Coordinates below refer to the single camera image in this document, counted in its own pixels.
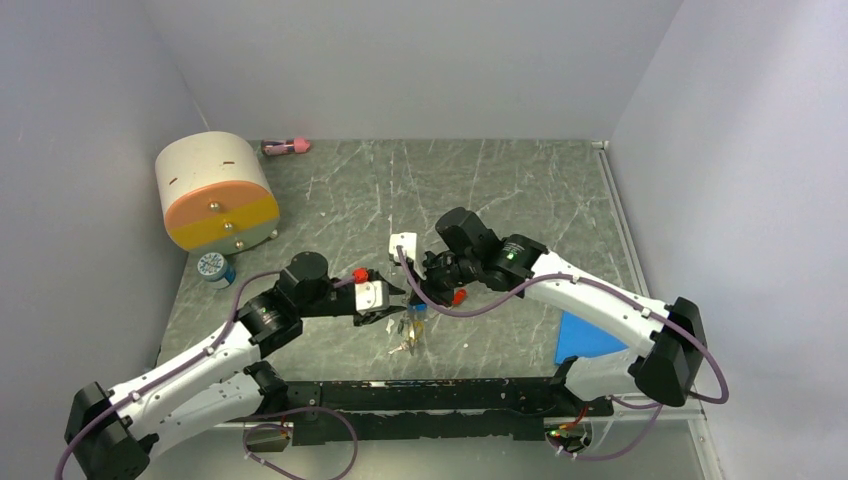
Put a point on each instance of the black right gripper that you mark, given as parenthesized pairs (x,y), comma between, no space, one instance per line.
(444,297)

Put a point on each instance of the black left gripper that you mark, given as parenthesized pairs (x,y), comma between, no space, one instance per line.
(370,317)

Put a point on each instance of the red key tag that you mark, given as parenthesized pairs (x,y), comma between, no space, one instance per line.
(459,297)

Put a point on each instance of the blue key tag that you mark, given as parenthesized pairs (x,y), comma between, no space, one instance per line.
(418,309)

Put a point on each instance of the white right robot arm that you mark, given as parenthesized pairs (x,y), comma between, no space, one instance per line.
(665,343)

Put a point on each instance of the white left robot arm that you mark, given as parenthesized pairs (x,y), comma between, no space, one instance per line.
(115,432)

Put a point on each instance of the blue foam pad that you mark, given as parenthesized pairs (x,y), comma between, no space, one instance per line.
(579,338)

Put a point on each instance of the small blue white jar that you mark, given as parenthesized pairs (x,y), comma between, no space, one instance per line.
(215,270)

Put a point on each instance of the pink capped small bottle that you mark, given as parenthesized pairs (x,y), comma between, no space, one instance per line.
(297,145)

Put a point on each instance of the white round drawer cabinet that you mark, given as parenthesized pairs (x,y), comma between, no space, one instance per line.
(214,194)

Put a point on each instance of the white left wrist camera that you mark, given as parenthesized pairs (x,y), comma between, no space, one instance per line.
(371,296)

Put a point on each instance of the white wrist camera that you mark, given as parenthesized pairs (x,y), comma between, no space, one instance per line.
(409,243)
(371,296)

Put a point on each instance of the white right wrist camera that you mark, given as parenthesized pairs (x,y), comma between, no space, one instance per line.
(409,243)

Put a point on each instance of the aluminium frame rail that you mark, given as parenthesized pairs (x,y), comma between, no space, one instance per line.
(232,399)

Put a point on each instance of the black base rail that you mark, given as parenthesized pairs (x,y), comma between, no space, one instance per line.
(520,408)

